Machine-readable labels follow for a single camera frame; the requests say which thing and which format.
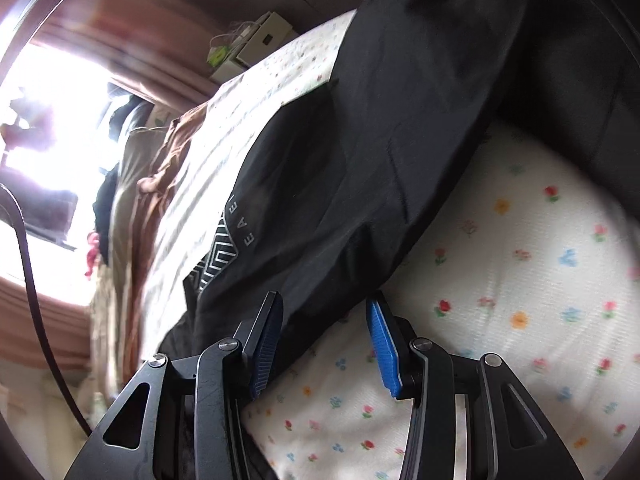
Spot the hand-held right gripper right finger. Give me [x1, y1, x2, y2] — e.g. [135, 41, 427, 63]
[365, 297, 586, 480]

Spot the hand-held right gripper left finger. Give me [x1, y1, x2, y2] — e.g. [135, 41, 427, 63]
[65, 290, 286, 480]

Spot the black garment with white print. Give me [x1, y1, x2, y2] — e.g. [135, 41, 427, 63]
[155, 0, 640, 480]

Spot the pile of dark clothes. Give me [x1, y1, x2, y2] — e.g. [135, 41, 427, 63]
[92, 89, 157, 263]

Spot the floral white bed sheet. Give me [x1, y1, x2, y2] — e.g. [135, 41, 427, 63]
[135, 10, 640, 480]

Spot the red cloth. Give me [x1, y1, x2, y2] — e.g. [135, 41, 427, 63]
[84, 231, 104, 279]

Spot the brown blanket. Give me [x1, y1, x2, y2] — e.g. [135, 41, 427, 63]
[122, 102, 213, 376]

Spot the beige duvet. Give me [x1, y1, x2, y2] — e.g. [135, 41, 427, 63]
[90, 127, 168, 411]

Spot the green packet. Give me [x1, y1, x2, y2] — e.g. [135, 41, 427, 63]
[206, 44, 232, 69]

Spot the white box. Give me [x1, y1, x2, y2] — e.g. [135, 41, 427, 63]
[234, 10, 301, 68]

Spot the window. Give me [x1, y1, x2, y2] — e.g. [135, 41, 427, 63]
[0, 40, 132, 303]

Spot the black cable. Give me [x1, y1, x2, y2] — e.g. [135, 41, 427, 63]
[0, 185, 94, 436]

